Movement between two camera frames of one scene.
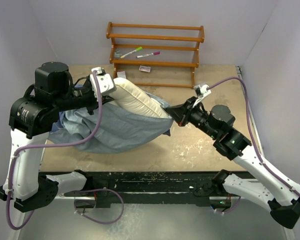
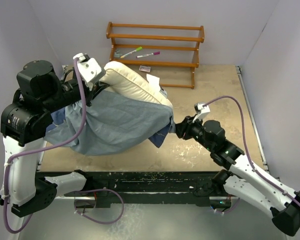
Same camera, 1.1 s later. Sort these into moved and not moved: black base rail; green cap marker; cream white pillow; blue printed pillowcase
Moved: cream white pillow
Not moved: green cap marker; black base rail; blue printed pillowcase
